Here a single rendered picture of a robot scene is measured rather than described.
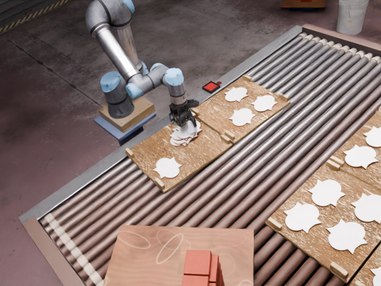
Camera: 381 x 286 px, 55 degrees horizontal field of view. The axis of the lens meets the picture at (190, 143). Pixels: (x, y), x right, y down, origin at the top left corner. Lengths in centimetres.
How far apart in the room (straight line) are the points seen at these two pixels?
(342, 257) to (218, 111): 95
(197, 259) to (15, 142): 306
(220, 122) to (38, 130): 238
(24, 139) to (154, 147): 222
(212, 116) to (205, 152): 27
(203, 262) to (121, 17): 120
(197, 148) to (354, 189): 71
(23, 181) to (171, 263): 231
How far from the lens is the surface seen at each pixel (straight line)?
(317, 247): 145
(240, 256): 130
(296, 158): 173
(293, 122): 190
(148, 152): 180
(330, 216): 153
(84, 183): 182
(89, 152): 337
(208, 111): 196
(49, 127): 385
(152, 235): 138
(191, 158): 173
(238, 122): 186
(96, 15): 175
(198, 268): 101
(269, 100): 198
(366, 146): 178
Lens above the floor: 219
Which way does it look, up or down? 44 degrees down
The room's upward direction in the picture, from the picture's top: 12 degrees counter-clockwise
